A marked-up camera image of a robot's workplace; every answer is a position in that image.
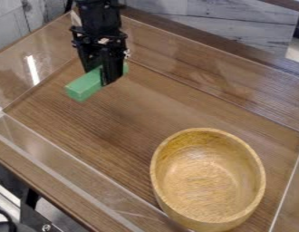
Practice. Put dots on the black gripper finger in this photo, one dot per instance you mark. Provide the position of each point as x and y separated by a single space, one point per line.
112 64
90 57

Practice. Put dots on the brown wooden bowl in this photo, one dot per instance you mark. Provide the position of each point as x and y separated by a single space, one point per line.
209 179

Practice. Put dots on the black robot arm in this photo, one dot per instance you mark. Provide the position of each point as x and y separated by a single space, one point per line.
98 9

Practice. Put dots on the clear acrylic corner bracket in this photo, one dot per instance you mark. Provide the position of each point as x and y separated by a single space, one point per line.
76 19

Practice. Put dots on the clear acrylic tray walls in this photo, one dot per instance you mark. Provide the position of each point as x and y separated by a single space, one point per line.
83 152

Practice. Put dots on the green rectangular block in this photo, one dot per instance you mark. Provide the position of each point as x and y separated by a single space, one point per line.
87 85

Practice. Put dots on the black table leg bracket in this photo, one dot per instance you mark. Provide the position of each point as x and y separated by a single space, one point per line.
30 217

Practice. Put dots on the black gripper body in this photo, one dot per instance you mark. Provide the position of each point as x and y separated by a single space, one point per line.
98 35

